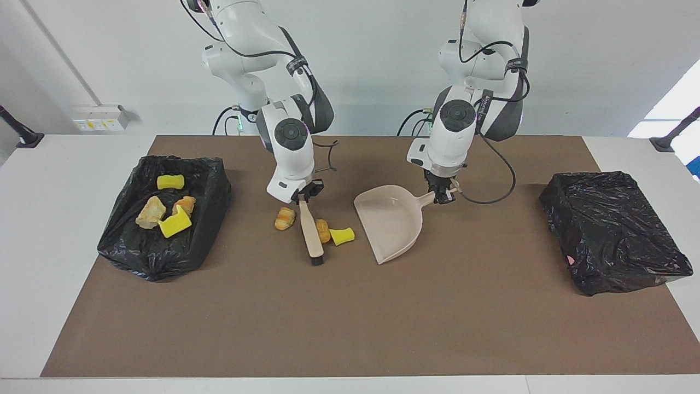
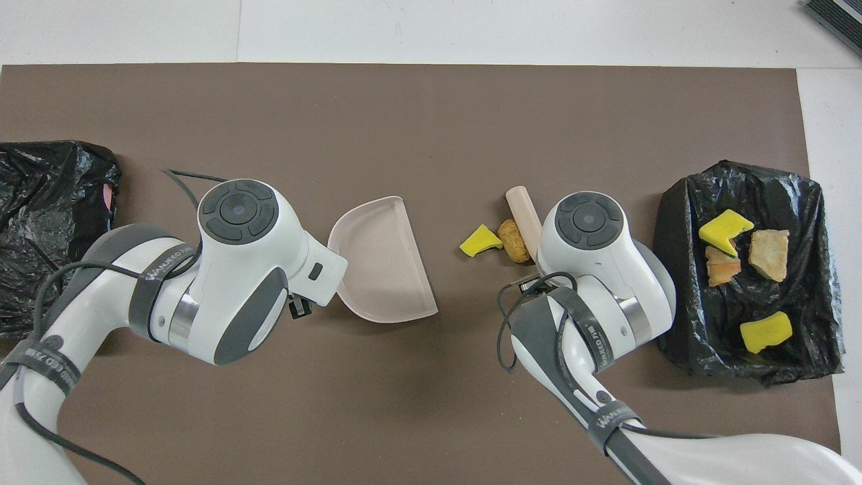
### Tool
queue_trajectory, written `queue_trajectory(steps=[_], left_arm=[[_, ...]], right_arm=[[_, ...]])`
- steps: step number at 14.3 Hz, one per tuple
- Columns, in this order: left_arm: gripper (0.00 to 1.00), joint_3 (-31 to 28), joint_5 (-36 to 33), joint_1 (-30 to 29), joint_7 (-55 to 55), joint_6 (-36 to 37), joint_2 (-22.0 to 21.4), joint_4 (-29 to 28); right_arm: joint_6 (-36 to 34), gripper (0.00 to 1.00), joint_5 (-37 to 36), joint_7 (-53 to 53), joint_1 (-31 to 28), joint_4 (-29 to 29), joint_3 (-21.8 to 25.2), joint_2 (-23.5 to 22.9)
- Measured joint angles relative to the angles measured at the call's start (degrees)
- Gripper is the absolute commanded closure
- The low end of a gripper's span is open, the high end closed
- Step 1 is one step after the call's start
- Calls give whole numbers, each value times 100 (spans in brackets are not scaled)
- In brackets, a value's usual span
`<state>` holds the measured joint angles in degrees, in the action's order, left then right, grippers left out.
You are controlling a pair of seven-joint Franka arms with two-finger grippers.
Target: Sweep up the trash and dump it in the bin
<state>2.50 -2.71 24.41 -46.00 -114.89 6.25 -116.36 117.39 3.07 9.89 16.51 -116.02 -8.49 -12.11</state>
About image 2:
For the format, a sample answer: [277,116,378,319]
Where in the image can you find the orange striped croissant piece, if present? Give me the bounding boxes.
[705,245,742,288]

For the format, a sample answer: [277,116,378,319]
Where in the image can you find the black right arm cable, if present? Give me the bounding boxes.
[496,271,715,442]

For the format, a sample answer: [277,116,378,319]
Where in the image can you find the green and yellow sponge piece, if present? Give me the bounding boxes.
[698,209,755,258]

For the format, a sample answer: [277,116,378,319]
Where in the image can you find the large yellow sponge piece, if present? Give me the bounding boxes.
[739,311,793,354]

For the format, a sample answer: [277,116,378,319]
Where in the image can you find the black bag-lined bin pink spot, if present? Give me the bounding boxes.
[0,140,123,340]

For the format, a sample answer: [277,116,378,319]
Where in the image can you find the beige brush with black bristles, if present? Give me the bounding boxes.
[506,186,543,262]

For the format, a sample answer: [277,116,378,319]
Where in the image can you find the small yellow sponge piece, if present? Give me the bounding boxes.
[459,224,504,258]

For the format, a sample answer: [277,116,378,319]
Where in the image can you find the brown table mat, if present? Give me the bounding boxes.
[0,64,844,485]

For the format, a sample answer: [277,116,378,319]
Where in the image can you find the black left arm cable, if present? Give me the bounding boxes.
[0,168,226,485]

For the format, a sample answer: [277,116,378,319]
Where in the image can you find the beige plastic dustpan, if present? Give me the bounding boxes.
[327,196,439,324]

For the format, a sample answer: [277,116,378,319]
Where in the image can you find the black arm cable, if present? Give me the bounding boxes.
[496,271,715,442]
[0,168,226,485]

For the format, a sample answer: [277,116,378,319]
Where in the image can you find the dark grey ribbed device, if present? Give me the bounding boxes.
[801,0,862,58]

